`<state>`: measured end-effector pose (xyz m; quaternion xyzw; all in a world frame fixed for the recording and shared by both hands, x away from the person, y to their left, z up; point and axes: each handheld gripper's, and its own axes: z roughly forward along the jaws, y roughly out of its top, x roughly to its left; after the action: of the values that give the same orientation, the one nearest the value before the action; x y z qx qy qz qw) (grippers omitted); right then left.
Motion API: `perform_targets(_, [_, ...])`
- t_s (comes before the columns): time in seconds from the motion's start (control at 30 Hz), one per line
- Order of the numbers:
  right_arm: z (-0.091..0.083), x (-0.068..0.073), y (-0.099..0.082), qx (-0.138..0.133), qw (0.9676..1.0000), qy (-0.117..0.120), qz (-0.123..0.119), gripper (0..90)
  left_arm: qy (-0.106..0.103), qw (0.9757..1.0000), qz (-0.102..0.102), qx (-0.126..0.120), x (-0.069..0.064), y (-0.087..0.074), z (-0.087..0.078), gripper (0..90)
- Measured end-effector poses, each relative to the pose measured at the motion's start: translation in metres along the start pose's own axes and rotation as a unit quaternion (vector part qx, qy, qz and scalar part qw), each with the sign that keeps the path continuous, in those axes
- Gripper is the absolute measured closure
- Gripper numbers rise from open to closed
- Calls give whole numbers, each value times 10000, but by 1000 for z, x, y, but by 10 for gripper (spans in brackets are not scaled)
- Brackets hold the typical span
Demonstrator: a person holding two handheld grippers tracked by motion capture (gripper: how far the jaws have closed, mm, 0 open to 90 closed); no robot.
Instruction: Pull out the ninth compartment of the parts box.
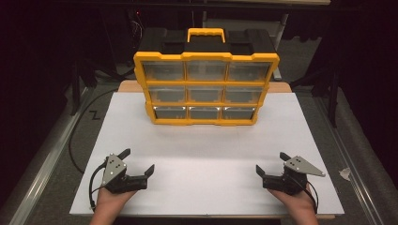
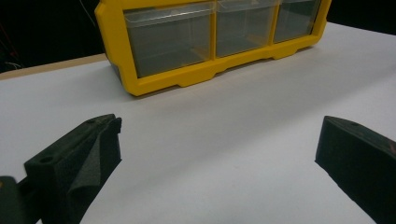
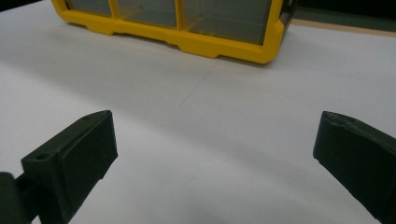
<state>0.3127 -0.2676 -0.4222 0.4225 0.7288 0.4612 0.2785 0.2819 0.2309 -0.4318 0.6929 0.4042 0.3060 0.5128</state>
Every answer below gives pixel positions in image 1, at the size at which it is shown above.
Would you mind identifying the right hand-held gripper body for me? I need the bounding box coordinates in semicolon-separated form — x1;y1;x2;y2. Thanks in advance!
263;156;327;196

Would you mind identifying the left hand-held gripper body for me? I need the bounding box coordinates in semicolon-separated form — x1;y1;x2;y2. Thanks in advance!
100;153;148;194

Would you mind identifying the person's left hand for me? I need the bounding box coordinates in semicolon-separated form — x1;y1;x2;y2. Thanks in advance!
95;187;138;217

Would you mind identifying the person's right hand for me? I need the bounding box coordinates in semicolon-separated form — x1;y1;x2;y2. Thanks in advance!
268;184;316;218

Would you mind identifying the crumpled white paper scrap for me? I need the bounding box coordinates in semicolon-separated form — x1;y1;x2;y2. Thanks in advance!
339;167;352;182

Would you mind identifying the white board sheet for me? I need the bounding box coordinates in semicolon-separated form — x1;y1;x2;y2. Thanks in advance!
69;91;345;217

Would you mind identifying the black metal stand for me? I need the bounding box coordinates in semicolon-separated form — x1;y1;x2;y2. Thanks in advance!
69;57;99;117
290;67;342;128

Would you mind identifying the set of clear plastic drawers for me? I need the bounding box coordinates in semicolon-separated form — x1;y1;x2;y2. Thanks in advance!
142;61;272;120

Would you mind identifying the yellow black drawer organizer cabinet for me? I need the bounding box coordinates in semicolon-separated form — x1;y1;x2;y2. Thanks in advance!
133;27;281;127

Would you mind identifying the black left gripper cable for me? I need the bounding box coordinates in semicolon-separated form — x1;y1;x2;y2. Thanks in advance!
88;162;108;211

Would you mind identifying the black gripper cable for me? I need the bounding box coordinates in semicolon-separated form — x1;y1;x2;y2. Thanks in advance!
88;162;108;211
292;174;320;216

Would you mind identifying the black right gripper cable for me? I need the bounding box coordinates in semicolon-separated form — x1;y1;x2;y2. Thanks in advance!
292;174;320;216

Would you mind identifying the long black floor cable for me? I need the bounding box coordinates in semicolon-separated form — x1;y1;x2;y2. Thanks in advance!
68;88;119;174

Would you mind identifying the aluminium rail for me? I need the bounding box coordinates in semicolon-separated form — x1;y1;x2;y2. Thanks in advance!
313;97;387;225
0;86;92;225

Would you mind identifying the grey metal post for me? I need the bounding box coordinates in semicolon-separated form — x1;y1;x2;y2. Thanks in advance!
272;13;289;83

